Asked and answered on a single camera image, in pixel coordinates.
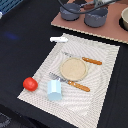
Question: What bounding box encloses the light blue toy carton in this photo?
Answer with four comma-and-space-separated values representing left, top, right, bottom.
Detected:
47, 80, 62, 101

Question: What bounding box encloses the red toy tomato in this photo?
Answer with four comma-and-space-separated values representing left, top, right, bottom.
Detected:
23, 77, 38, 91

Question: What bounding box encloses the round wooden plate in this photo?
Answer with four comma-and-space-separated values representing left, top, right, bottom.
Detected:
60, 58, 87, 81

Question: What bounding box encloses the beige woven placemat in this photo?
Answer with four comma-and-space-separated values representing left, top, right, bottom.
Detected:
18, 34, 119, 128

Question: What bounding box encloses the small grey pot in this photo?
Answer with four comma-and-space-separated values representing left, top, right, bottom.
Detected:
60, 3, 80, 21

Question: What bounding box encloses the large grey pot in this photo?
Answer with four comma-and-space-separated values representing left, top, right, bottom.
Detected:
84, 7, 108, 28

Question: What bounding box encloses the brown wooden board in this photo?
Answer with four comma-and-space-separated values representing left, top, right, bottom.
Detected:
51, 2, 128, 43

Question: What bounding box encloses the beige bowl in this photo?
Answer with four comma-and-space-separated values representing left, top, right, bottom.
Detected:
121, 7, 128, 30

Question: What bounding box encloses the orange handled toy fork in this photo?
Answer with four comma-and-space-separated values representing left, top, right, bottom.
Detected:
49, 72, 90, 92

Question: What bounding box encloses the orange handled toy knife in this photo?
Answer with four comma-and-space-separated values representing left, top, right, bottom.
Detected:
62, 52, 102, 65

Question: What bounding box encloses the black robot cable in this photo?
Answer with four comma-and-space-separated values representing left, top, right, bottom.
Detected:
57, 0, 121, 15

